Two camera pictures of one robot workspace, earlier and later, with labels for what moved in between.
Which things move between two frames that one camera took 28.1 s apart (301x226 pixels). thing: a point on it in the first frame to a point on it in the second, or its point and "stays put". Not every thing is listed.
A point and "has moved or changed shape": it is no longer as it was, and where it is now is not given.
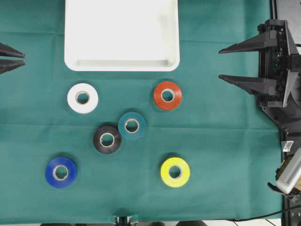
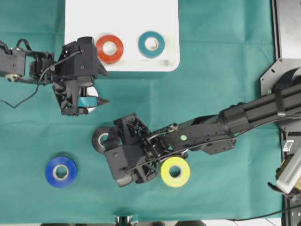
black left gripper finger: (6, 50) to (78, 67)
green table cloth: (91, 146) stays put
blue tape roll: (56, 181) stays put
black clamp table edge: (122, 221) stays put
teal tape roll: (131, 125) has moved or changed shape
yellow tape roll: (184, 175) stays put
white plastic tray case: (122, 35) stays put
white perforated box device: (288, 177) stays put
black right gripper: (284, 64) to (134, 154)
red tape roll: (176, 98) to (107, 59)
